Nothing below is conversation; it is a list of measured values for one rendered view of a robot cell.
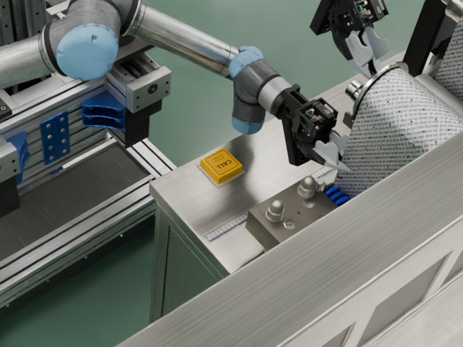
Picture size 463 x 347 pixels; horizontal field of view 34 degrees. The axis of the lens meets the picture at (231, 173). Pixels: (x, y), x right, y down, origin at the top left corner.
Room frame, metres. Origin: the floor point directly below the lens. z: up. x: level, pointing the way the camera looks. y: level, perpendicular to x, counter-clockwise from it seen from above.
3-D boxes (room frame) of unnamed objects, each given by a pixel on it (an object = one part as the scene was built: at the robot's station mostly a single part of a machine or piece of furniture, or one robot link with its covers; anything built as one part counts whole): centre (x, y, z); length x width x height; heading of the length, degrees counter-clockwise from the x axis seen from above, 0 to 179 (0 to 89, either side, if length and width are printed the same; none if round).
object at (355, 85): (1.18, -0.22, 1.18); 0.04 x 0.02 x 0.04; 136
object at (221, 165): (1.15, 0.03, 0.91); 0.07 x 0.07 x 0.02; 46
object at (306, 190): (1.02, -0.16, 1.05); 0.04 x 0.04 x 0.04
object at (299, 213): (0.86, -0.25, 1.00); 0.40 x 0.16 x 0.06; 46
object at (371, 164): (0.97, -0.30, 1.11); 0.23 x 0.01 x 0.18; 46
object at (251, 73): (1.25, -0.01, 1.11); 0.11 x 0.08 x 0.09; 46
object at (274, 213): (0.94, -0.10, 1.05); 0.04 x 0.04 x 0.04
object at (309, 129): (1.14, -0.13, 1.12); 0.12 x 0.08 x 0.09; 46
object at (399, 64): (1.10, -0.25, 1.25); 0.15 x 0.01 x 0.15; 136
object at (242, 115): (1.26, -0.01, 1.01); 0.11 x 0.08 x 0.11; 7
